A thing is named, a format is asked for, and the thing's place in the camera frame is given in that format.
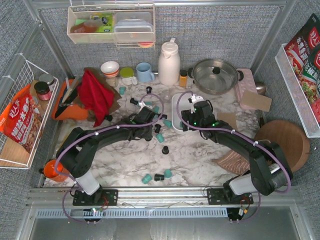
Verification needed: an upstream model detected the brown cardboard square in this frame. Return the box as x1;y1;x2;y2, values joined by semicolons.
217;112;238;131

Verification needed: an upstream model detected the white rectangular storage basket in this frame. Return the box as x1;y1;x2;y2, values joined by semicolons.
171;91;204;134

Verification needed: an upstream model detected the striped pink knit cloth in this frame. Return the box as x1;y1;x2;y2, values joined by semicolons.
212;150;250;175

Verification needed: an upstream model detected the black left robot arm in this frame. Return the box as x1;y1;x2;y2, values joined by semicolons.
56;107;157;196

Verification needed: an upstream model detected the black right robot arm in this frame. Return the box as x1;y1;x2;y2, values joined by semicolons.
177;100;293;197

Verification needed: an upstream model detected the black coffee capsule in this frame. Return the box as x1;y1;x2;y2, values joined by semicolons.
154;124;162;134
161;114;168;120
154;173;165;182
162;146;170;155
146;86;152;95
129;98;139;105

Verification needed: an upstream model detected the clear plastic cup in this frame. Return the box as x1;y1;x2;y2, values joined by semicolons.
163;89;173;101

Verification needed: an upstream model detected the steel pot with lid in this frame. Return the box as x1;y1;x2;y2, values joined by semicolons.
188;58;244;96

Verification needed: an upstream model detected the light blue mug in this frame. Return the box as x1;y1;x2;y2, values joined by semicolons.
136;62;155;83

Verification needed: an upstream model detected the orange spice bottle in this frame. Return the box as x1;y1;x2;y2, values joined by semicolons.
179;69;188;88

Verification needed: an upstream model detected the green lid glass jar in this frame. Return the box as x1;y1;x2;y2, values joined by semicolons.
119;67;138;86

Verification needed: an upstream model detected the brown cardboard on tray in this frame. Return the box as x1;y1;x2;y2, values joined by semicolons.
240;90;272;112

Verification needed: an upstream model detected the pink egg tray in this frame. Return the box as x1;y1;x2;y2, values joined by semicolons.
234;68;258;110

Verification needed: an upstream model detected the red cloth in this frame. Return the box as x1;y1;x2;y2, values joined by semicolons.
77;69;115;127

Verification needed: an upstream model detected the white thermos jug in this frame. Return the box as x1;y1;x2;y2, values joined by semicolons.
158;37;181;86

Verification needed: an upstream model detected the white bowl with stripes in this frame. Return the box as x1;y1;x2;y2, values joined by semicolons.
100;61;120;77

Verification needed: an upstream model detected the orange tray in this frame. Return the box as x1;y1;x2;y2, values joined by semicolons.
51;82;89;121

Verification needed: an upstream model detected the clear plastic food container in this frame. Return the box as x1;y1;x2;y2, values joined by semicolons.
113;11;154;43

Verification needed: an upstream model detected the round wooden board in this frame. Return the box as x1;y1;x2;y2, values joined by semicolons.
254;120;310;173

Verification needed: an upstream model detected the silver lid jar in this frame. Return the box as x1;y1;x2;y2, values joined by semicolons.
39;73;55;88

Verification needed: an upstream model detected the red lid jar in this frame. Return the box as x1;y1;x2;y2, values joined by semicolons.
34;81;52;101

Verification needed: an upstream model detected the orange ball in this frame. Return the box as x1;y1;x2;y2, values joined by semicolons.
43;159;67;183

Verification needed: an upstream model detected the red seasoning packet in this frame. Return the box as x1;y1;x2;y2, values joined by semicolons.
284;13;320;121

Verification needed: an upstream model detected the white wall-mounted basket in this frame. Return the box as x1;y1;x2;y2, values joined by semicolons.
67;4;156;48

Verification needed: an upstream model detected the white right wall basket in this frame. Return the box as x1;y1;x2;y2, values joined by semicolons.
274;43;320;138

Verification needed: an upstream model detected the white wire side basket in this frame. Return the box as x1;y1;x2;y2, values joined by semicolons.
0;59;60;170

